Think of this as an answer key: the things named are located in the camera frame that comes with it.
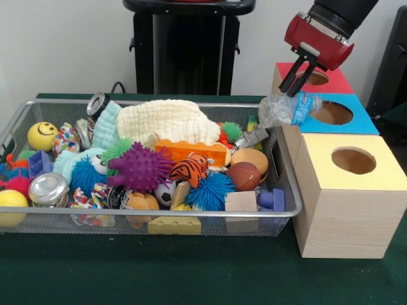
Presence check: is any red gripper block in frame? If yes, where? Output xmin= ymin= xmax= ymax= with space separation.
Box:
xmin=278 ymin=12 xmax=355 ymax=98

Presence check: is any small brown basketball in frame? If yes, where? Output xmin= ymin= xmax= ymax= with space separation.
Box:
xmin=227 ymin=162 xmax=261 ymax=193

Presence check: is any shallow clear mesh bin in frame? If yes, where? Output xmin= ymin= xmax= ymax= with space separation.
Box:
xmin=0 ymin=98 xmax=304 ymax=237

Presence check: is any toy hamburger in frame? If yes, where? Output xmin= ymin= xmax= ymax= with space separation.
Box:
xmin=230 ymin=148 xmax=270 ymax=184

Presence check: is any cream knitted cloth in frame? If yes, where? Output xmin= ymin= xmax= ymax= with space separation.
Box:
xmin=116 ymin=100 xmax=222 ymax=148

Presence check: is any blue spiky ball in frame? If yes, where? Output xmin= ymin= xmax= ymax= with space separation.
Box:
xmin=186 ymin=172 xmax=237 ymax=212

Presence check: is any purple spiky ball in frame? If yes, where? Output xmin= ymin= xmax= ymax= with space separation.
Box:
xmin=107 ymin=142 xmax=174 ymax=191

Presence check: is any green spiky ball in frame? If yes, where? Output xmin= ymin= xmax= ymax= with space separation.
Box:
xmin=102 ymin=138 xmax=134 ymax=167

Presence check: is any black chair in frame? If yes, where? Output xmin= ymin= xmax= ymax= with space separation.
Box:
xmin=368 ymin=5 xmax=407 ymax=128

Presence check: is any wooden box with three holes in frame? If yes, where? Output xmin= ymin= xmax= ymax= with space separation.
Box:
xmin=270 ymin=62 xmax=407 ymax=259

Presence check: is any orange toy building block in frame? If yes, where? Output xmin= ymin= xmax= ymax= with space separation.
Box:
xmin=155 ymin=139 xmax=228 ymax=167

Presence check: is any black cable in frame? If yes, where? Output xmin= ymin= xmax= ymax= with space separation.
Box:
xmin=111 ymin=81 xmax=128 ymax=96

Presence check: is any clear plastic packet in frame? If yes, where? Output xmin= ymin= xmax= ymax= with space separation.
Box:
xmin=258 ymin=91 xmax=323 ymax=130

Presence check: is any plain yellow ball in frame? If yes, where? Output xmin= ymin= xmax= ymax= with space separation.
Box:
xmin=0 ymin=189 xmax=29 ymax=228

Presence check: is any dark green table cloth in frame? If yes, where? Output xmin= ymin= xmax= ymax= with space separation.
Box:
xmin=0 ymin=93 xmax=407 ymax=305

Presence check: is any yellow smiley face ball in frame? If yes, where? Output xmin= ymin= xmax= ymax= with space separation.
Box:
xmin=27 ymin=121 xmax=59 ymax=152

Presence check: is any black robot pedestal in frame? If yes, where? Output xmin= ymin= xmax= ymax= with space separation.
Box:
xmin=123 ymin=0 xmax=256 ymax=96

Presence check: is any silver metal can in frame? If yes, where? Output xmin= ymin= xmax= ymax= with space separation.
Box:
xmin=28 ymin=172 xmax=70 ymax=208

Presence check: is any purple toy block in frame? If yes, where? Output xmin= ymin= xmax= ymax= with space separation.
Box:
xmin=257 ymin=188 xmax=286 ymax=213

